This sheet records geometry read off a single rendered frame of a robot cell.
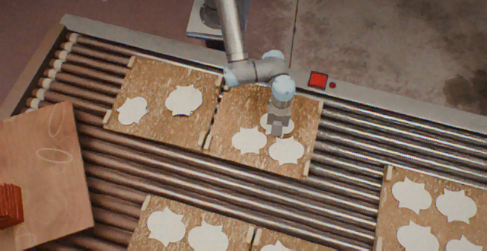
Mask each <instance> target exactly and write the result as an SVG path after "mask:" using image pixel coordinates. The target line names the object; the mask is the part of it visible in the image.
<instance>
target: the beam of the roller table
mask: <svg viewBox="0 0 487 251"><path fill-rule="evenodd" d="M59 24H64V25H65V26H66V27H67V29H68V31H69V32H70V33H77V34H80V35H81V36H84V37H90V38H94V39H97V40H102V41H107V42H110V43H112V44H116V45H119V46H125V47H129V48H132V49H138V50H141V51H145V52H150V53H154V54H158V55H160V56H166V58H170V59H176V60H179V61H182V62H188V63H192V64H195V65H201V66H205V67H208V68H214V69H218V70H221V71H223V67H225V66H226V65H228V63H227V59H226V54H225V52H222V51H218V50H215V49H209V48H205V47H202V46H196V45H193V44H189V43H182V41H179V40H173V39H170V38H166V37H160V36H157V35H154V34H149V33H144V32H140V31H137V30H130V29H127V28H124V27H121V26H117V25H114V24H108V23H104V22H101V21H96V20H91V19H87V18H84V17H79V16H74V15H71V14H65V16H64V17H63V19H62V20H61V21H60V22H59ZM287 70H288V74H289V77H290V78H292V79H293V80H294V82H295V90H297V91H303V92H307V93H310V94H316V95H319V96H323V97H328V98H332V99H335V100H341V101H345V102H348V103H351V104H354V105H358V106H363V107H367V108H371V109H374V110H380V111H384V112H387V113H392V114H395V115H399V116H405V117H408V118H411V119H415V120H418V121H421V122H426V123H431V124H434V125H437V126H443V127H447V128H450V129H456V130H460V131H463V132H468V133H472V134H476V135H478V136H482V137H485V138H487V116H483V115H479V114H476V113H470V112H466V111H462V110H456V109H453V108H450V107H446V106H440V105H437V104H434V103H431V102H427V101H424V100H417V99H414V98H410V97H404V96H401V95H397V94H392V93H388V92H385V91H379V90H375V89H371V87H365V86H361V85H358V84H352V83H348V82H345V81H340V80H336V79H332V78H328V80H327V83H326V90H325V91H319V90H316V89H313V88H312V87H308V82H309V79H310V72H306V71H300V70H297V69H293V68H287ZM330 82H334V83H335V84H336V87H334V89H331V87H329V83H330Z"/></svg>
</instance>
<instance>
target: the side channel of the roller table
mask: <svg viewBox="0 0 487 251"><path fill-rule="evenodd" d="M67 33H70V32H69V31H68V29H67V27H66V26H65V25H64V24H58V23H55V22H53V24H52V26H51V27H50V29H49V31H48V33H47V34H46V35H45V36H44V38H43V39H42V41H41V42H40V45H39V46H38V48H37V50H36V52H35V53H34V54H33V56H32V59H30V61H29V62H28V63H27V66H26V67H25V69H24V70H23V72H22V73H21V76H20V77H19V79H18V81H17V82H16V84H14V86H13V88H12V90H11V92H10V93H9V95H8V96H7V98H6V99H5V102H4V103H3V105H2V107H0V120H3V119H5V118H8V117H11V116H16V115H20V113H21V110H22V109H23V108H28V109H30V107H27V105H26V101H27V99H28V98H29V97H33V98H36V97H34V96H33V90H34V88H35V87H39V85H38V81H39V80H40V79H41V78H44V76H43V72H44V70H46V69H47V68H50V66H49V63H50V61H51V60H52V59H55V60H58V59H56V57H55V52H56V50H61V47H59V46H61V43H62V41H66V39H65V35H66V34H67ZM62 51H63V50H62ZM51 69H52V68H51ZM39 88H40V89H41V87H39Z"/></svg>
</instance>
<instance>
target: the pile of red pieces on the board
mask: <svg viewBox="0 0 487 251"><path fill-rule="evenodd" d="M22 222H24V210H23V202H22V194H21V187H20V186H16V185H13V184H11V183H10V184H6V183H0V230H3V229H5V228H8V227H12V225H15V224H19V223H22Z"/></svg>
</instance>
